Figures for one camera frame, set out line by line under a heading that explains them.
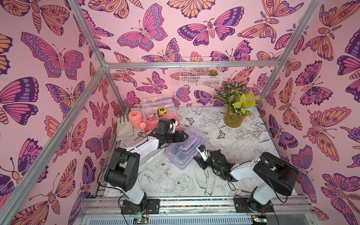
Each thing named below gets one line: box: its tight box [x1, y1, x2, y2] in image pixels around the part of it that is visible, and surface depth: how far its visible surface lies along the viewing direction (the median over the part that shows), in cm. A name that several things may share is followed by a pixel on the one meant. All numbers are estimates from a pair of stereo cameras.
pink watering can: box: [128, 110, 147, 130], surface depth 102 cm
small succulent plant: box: [208, 69, 218, 76], surface depth 94 cm
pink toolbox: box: [142, 94, 181, 134], surface depth 108 cm
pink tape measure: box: [147, 113, 156, 120], surface depth 105 cm
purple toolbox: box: [165, 126, 208, 170], surface depth 85 cm
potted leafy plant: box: [213, 82, 264, 128], surface depth 99 cm
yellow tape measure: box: [158, 107, 167, 115], surface depth 108 cm
